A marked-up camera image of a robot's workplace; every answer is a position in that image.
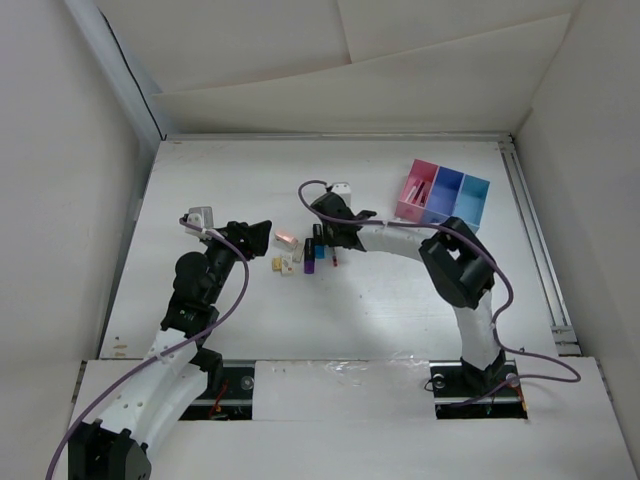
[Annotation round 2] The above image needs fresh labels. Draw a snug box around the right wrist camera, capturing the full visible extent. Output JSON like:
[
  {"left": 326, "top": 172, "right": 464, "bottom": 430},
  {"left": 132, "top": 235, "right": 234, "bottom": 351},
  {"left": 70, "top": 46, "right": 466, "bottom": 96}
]
[{"left": 327, "top": 182, "right": 352, "bottom": 207}]

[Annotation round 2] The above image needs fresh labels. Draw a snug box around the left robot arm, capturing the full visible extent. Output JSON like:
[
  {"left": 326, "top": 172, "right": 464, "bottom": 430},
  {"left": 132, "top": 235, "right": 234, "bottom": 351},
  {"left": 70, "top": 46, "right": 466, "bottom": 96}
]
[{"left": 64, "top": 216, "right": 272, "bottom": 479}]

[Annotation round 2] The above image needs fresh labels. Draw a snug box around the pink container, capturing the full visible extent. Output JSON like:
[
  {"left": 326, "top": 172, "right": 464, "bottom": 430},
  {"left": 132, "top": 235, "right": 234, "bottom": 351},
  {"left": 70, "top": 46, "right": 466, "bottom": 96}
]
[{"left": 395, "top": 159, "right": 439, "bottom": 223}]

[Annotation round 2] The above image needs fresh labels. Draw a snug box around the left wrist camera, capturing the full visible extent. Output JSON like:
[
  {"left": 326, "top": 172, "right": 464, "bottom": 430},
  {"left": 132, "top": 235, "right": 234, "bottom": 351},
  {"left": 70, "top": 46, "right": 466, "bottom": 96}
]
[{"left": 179, "top": 206, "right": 214, "bottom": 234}]

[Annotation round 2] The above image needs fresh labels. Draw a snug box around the dark blue container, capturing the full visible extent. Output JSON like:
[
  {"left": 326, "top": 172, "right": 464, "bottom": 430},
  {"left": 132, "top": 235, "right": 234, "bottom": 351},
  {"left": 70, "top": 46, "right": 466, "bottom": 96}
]
[{"left": 421, "top": 166, "right": 464, "bottom": 223}]

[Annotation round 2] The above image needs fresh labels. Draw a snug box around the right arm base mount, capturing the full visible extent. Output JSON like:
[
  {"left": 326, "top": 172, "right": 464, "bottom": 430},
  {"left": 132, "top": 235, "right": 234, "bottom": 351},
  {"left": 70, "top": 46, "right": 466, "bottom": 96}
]
[{"left": 424, "top": 358, "right": 528, "bottom": 420}]

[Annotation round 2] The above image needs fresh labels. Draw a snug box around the pink white pen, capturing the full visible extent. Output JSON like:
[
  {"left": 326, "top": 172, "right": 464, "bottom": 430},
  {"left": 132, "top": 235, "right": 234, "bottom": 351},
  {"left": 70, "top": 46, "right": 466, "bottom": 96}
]
[{"left": 405, "top": 181, "right": 424, "bottom": 204}]

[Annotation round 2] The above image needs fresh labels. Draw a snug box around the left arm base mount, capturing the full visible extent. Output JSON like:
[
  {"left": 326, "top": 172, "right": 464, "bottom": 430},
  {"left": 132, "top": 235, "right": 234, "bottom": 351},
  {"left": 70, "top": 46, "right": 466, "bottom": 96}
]
[{"left": 180, "top": 348, "right": 256, "bottom": 421}]

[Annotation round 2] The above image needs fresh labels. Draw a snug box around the blue black highlighter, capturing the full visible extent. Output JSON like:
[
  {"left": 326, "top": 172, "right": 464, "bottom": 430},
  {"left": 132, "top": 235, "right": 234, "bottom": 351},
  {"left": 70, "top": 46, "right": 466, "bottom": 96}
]
[{"left": 313, "top": 223, "right": 325, "bottom": 259}]

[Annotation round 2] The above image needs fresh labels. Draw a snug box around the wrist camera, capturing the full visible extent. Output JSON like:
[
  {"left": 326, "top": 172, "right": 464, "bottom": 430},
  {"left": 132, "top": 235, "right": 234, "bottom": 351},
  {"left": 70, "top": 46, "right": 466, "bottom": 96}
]
[
  {"left": 327, "top": 182, "right": 352, "bottom": 207},
  {"left": 179, "top": 206, "right": 214, "bottom": 234}
]

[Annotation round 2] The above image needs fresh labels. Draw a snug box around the light blue container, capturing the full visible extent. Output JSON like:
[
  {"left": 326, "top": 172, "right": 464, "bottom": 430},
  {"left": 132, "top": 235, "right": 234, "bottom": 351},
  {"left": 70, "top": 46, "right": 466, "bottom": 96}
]
[{"left": 452, "top": 174, "right": 490, "bottom": 233}]

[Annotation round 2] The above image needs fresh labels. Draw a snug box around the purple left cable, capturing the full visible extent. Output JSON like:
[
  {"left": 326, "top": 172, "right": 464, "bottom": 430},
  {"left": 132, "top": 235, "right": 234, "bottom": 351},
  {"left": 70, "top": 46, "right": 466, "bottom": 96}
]
[{"left": 45, "top": 217, "right": 251, "bottom": 480}]

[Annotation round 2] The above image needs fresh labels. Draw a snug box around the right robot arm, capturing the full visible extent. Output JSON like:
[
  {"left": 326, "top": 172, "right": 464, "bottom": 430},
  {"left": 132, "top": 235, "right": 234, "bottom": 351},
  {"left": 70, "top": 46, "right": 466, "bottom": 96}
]
[{"left": 310, "top": 192, "right": 505, "bottom": 394}]

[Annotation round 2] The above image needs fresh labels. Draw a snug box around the rose gold stapler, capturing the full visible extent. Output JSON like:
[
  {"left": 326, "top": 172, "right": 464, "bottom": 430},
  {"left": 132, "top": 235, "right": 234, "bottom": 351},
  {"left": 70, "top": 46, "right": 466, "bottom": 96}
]
[{"left": 274, "top": 230, "right": 299, "bottom": 250}]

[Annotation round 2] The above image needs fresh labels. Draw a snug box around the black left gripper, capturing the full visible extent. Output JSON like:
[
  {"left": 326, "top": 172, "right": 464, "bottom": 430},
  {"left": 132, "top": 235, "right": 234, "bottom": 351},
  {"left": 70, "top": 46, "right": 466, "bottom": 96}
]
[{"left": 201, "top": 220, "right": 269, "bottom": 305}]

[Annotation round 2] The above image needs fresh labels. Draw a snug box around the purple black highlighter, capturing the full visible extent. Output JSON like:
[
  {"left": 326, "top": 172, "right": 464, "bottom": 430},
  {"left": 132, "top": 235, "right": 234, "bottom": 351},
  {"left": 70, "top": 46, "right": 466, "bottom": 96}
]
[{"left": 303, "top": 238, "right": 316, "bottom": 275}]

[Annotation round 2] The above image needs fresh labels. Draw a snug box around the aluminium rail right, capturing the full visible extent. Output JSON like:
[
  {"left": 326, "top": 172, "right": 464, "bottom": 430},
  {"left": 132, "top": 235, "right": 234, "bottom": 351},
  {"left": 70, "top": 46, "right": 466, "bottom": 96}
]
[{"left": 498, "top": 135, "right": 583, "bottom": 357}]

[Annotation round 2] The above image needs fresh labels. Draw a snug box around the grey eraser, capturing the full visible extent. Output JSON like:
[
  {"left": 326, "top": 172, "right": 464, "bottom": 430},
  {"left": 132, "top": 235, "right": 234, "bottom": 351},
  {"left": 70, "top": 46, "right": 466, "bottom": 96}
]
[{"left": 292, "top": 242, "right": 305, "bottom": 263}]

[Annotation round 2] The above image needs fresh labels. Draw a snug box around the white eraser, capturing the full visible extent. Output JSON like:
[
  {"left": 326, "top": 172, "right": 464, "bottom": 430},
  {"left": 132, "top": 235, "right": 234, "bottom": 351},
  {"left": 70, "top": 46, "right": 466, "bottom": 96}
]
[{"left": 280, "top": 253, "right": 295, "bottom": 276}]

